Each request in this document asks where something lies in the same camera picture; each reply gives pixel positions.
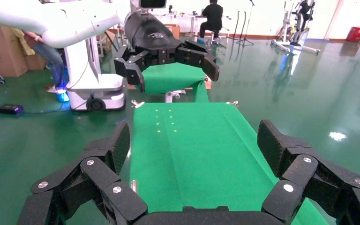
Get white machine on stand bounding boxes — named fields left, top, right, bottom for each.
left=271, top=0, right=321, bottom=56

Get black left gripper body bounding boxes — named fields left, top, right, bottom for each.
left=124, top=12, right=182, bottom=66

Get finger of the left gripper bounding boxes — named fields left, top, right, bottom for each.
left=176, top=39, right=221, bottom=83
left=114, top=45, right=152, bottom=93

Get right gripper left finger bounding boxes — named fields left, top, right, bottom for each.
left=17, top=120, right=148, bottom=225

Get black power adapter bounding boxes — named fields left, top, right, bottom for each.
left=0, top=104, right=24, bottom=115

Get seated person in black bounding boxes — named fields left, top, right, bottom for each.
left=197, top=0, right=225, bottom=44

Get person in blue jeans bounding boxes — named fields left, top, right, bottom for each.
left=12, top=28, right=71, bottom=103

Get white caster base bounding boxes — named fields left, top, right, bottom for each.
left=165, top=89, right=187, bottom=103

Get red storage box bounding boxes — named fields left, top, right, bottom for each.
left=345, top=26, right=360, bottom=43

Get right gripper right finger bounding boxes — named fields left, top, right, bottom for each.
left=257, top=119, right=360, bottom=225

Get white desk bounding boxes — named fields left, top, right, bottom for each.
left=153, top=12, right=232, bottom=41

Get brown box under desk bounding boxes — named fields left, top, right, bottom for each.
left=165, top=23, right=181, bottom=40

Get stacked brown cardboard boxes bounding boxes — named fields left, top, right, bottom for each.
left=0, top=18, right=48, bottom=78

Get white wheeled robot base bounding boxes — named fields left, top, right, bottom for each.
left=63, top=38, right=128, bottom=113

